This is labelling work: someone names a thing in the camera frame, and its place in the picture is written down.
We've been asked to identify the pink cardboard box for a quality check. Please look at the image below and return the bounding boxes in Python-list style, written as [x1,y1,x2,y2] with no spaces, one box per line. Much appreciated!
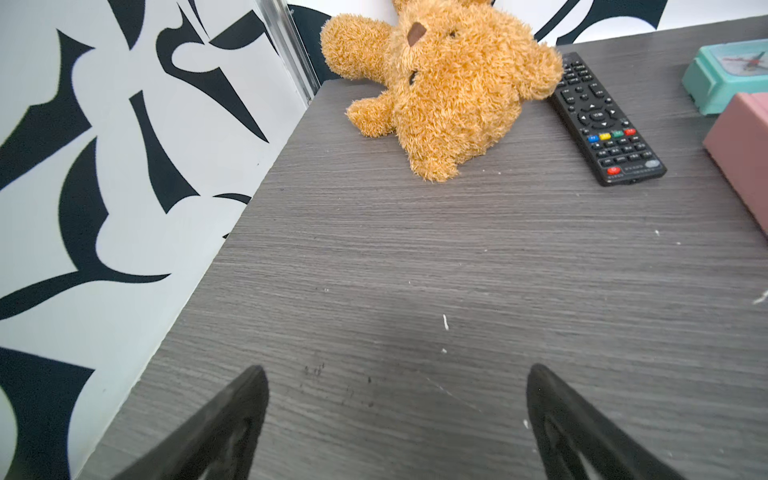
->
[703,92,768,235]

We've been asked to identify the black remote control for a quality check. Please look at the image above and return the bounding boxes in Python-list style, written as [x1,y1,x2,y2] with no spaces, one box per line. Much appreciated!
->
[550,52,667,187]

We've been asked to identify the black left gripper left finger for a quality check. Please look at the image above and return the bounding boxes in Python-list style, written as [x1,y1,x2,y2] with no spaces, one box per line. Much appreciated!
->
[116,365,270,479]

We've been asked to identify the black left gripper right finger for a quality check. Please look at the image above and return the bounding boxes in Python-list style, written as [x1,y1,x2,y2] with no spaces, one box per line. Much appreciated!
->
[526,363,682,479]

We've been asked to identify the small teal alarm clock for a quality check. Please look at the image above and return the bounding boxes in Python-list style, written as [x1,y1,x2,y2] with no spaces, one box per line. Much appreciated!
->
[682,39,767,116]

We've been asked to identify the brown plush bunny toy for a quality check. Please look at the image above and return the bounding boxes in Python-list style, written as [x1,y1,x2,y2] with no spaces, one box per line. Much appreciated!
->
[320,1,564,182]

